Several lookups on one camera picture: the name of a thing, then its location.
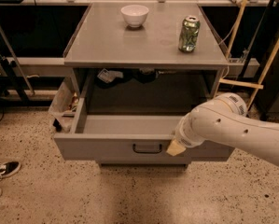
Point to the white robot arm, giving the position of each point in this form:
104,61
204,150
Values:
223,120

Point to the black tripod stand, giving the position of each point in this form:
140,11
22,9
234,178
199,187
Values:
11,75

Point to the grey drawer cabinet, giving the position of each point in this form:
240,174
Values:
104,40

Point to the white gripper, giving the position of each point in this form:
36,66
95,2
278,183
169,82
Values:
183,136

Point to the wooden easel frame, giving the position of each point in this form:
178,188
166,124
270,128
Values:
263,45

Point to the green soda can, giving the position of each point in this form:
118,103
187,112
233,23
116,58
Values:
189,33

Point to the clear plastic bin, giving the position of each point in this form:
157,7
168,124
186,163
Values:
64,104

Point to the grey top drawer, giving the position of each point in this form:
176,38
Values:
133,123

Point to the black white sneaker upper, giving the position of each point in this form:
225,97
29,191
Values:
7,169

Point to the white ceramic bowl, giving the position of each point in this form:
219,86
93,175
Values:
134,15

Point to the small black pan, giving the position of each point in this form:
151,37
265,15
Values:
147,75

